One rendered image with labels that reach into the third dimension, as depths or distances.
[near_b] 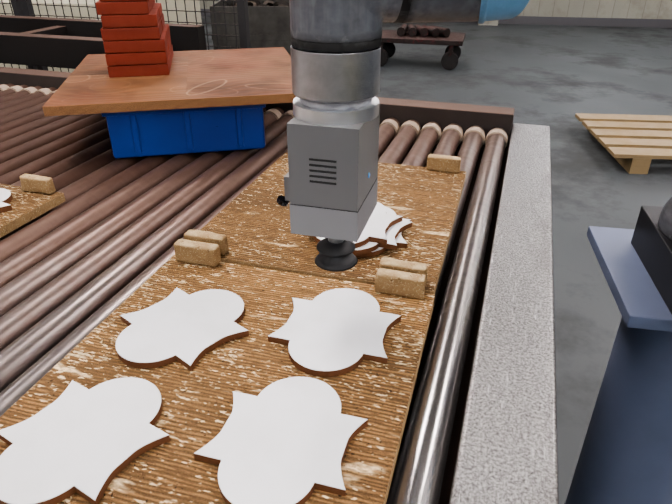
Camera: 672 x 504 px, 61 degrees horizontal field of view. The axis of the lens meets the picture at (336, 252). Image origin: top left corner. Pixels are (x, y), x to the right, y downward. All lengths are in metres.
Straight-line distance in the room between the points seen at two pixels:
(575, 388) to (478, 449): 1.55
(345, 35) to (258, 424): 0.33
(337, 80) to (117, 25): 0.91
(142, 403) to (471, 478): 0.29
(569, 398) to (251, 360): 1.56
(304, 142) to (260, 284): 0.27
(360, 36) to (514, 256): 0.46
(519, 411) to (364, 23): 0.38
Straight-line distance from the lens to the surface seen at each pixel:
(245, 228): 0.84
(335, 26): 0.46
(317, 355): 0.58
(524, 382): 0.62
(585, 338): 2.32
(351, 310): 0.64
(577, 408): 2.01
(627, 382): 1.05
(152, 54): 1.34
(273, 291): 0.69
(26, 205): 1.03
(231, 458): 0.50
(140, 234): 0.92
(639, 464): 1.13
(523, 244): 0.88
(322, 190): 0.50
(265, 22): 5.68
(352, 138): 0.47
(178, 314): 0.66
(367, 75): 0.48
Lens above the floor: 1.32
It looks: 30 degrees down
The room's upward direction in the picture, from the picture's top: straight up
